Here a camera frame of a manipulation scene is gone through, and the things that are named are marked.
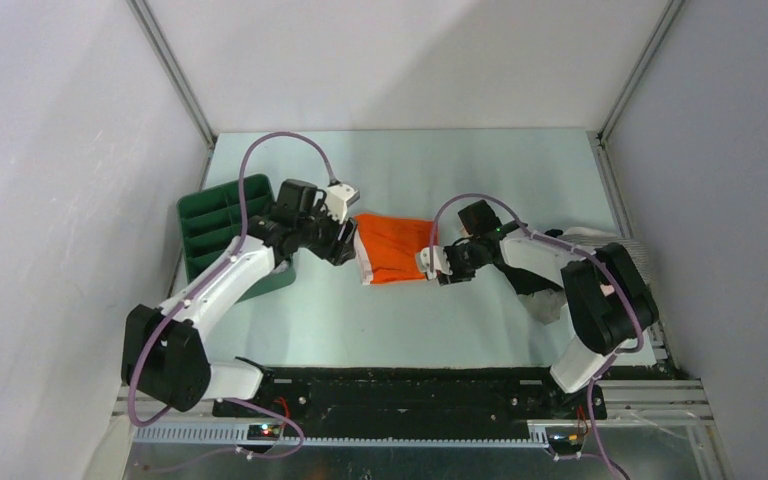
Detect green divided tray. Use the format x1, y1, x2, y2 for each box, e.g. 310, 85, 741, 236
176, 174, 297, 303

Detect orange underwear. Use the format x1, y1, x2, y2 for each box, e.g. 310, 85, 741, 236
353, 213, 433, 285

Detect grey underwear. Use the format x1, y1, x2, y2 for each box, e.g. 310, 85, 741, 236
518, 289, 567, 325

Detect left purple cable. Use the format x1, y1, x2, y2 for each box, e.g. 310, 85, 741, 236
125, 131, 339, 473

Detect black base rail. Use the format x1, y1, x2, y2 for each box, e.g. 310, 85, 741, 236
211, 366, 607, 442

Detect purple cable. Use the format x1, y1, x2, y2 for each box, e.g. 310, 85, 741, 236
125, 131, 339, 473
428, 193, 647, 478

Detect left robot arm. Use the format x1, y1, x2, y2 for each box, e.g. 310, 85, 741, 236
121, 180, 360, 417

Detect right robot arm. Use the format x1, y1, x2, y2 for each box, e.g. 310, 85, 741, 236
416, 193, 659, 418

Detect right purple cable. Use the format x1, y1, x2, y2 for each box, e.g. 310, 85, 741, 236
428, 193, 647, 478

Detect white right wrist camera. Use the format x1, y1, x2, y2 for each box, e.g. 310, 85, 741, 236
415, 245, 451, 281

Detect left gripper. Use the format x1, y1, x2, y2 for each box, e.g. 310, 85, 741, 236
296, 199, 357, 266

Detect black underwear beige waistband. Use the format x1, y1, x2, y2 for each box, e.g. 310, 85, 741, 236
493, 231, 563, 295

